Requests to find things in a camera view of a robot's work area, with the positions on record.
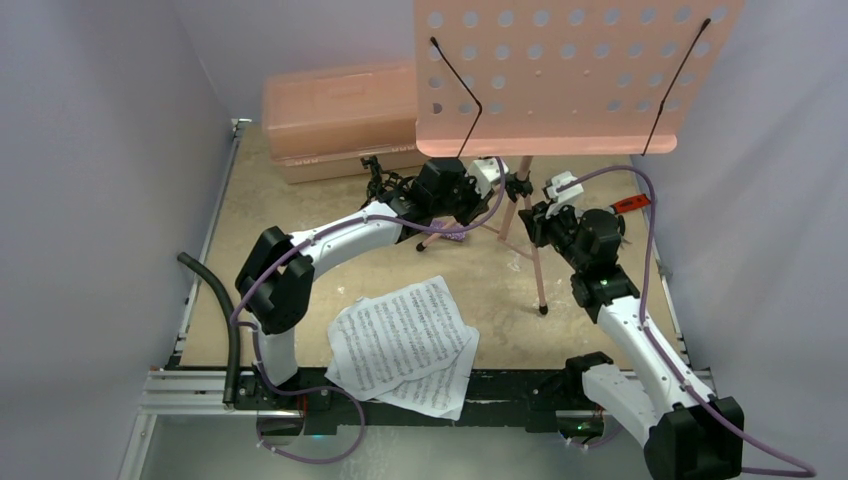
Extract pink music stand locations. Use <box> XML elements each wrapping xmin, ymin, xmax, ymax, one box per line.
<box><xmin>412</xmin><ymin>0</ymin><xmax>747</xmax><ymax>316</ymax></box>

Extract sheet music page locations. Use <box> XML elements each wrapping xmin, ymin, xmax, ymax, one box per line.
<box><xmin>324</xmin><ymin>327</ymin><xmax>482</xmax><ymax>422</ymax></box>
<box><xmin>326</xmin><ymin>276</ymin><xmax>479</xmax><ymax>401</ymax></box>

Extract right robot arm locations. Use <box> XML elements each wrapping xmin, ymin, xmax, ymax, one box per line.
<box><xmin>519</xmin><ymin>202</ymin><xmax>744</xmax><ymax>479</ymax></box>

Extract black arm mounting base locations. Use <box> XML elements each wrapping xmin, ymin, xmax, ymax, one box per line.
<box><xmin>225</xmin><ymin>368</ymin><xmax>618</xmax><ymax>443</ymax></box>

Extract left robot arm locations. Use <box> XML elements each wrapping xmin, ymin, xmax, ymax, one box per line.
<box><xmin>235</xmin><ymin>156</ymin><xmax>509</xmax><ymax>409</ymax></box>

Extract purple glitter microphone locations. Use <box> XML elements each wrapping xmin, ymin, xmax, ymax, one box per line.
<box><xmin>431</xmin><ymin>220</ymin><xmax>467</xmax><ymax>243</ymax></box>

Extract black microphone tripod stand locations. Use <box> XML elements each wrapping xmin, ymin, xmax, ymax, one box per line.
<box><xmin>360</xmin><ymin>156</ymin><xmax>414</xmax><ymax>208</ymax></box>

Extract pink plastic storage box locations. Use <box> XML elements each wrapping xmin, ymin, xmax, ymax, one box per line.
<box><xmin>261</xmin><ymin>61</ymin><xmax>427</xmax><ymax>185</ymax></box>

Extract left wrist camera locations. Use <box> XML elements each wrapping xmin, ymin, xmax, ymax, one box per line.
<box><xmin>467</xmin><ymin>157</ymin><xmax>510</xmax><ymax>197</ymax></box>

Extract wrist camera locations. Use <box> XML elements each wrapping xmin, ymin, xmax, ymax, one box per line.
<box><xmin>543</xmin><ymin>171</ymin><xmax>584</xmax><ymax>218</ymax></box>
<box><xmin>467</xmin><ymin>157</ymin><xmax>510</xmax><ymax>197</ymax></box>

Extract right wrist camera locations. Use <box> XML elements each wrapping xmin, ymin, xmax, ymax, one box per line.
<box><xmin>543</xmin><ymin>171</ymin><xmax>584</xmax><ymax>218</ymax></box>

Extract red handled pliers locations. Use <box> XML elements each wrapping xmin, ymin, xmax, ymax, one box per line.
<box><xmin>608</xmin><ymin>194</ymin><xmax>652</xmax><ymax>215</ymax></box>

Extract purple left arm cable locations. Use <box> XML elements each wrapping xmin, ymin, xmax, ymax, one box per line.
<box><xmin>229</xmin><ymin>157</ymin><xmax>508</xmax><ymax>464</ymax></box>

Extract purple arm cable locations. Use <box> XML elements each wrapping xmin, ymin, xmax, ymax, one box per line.
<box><xmin>229</xmin><ymin>157</ymin><xmax>508</xmax><ymax>464</ymax></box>
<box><xmin>556</xmin><ymin>165</ymin><xmax>819</xmax><ymax>480</ymax></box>

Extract aluminium table frame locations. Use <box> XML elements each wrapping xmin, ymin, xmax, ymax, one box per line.
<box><xmin>117</xmin><ymin>119</ymin><xmax>740</xmax><ymax>480</ymax></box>

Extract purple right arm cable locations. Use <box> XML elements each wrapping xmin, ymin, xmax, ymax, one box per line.
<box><xmin>556</xmin><ymin>165</ymin><xmax>819</xmax><ymax>480</ymax></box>

